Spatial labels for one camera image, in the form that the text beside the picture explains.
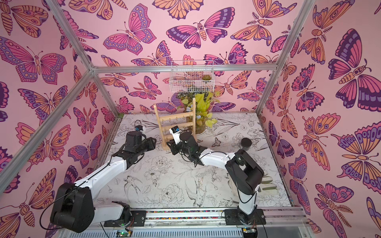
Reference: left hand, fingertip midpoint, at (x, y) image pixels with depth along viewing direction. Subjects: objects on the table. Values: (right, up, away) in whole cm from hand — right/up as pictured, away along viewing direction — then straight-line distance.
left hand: (156, 138), depth 88 cm
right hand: (+8, 0, -2) cm, 8 cm away
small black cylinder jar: (+58, -4, +12) cm, 59 cm away
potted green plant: (+29, +13, +10) cm, 33 cm away
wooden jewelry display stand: (+6, -4, -3) cm, 8 cm away
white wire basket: (+21, +40, +7) cm, 46 cm away
